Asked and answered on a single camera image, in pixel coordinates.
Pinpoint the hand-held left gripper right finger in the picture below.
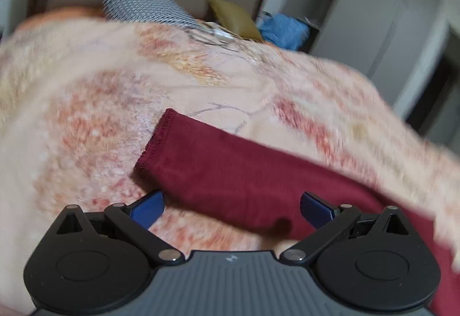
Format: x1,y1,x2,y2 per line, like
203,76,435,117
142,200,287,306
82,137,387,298
279,191,412,266

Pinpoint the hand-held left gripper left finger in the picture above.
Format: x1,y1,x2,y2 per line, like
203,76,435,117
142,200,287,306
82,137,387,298
54,189,186,266

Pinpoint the maroon garment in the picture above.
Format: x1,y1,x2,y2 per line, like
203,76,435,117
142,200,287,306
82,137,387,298
135,108,460,316

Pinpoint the peach floral blanket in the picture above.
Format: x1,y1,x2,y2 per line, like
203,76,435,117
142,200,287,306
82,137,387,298
0,7,460,316

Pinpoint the blue cloth bundle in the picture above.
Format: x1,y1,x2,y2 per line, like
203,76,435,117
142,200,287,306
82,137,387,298
258,13,311,51

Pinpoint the small white object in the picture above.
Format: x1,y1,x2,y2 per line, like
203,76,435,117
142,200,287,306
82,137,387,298
204,22,238,47

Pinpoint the white wardrobe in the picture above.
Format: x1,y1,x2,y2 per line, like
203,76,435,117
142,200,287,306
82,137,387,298
280,0,443,111

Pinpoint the black white checkered pillow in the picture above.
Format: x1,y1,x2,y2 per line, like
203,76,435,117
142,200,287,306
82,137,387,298
99,0,208,31

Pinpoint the mustard yellow pillow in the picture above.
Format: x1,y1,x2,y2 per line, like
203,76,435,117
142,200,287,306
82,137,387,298
207,0,263,42

